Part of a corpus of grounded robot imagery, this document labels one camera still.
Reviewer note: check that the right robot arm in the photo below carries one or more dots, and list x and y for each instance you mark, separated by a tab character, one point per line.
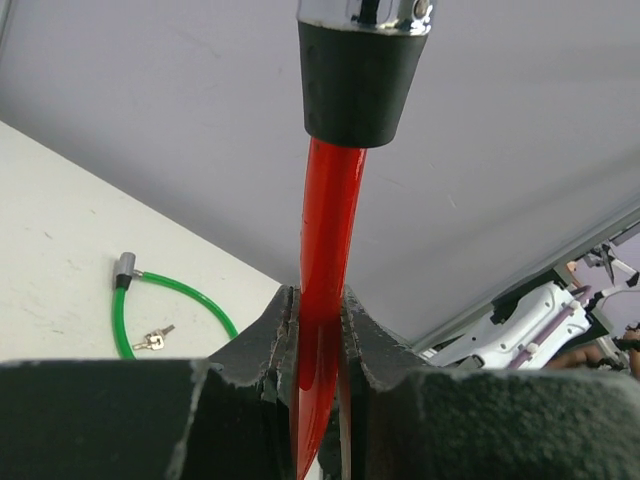
544	321

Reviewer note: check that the green lock keys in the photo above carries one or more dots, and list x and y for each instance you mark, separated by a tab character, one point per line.
155	340

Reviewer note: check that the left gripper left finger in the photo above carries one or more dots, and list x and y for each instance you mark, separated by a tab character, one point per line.
222	417

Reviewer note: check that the green cable lock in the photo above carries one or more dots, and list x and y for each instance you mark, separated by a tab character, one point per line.
124	273

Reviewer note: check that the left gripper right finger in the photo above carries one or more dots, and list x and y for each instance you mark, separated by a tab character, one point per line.
401	418

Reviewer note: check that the red cable lock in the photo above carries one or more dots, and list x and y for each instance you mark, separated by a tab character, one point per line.
358	60

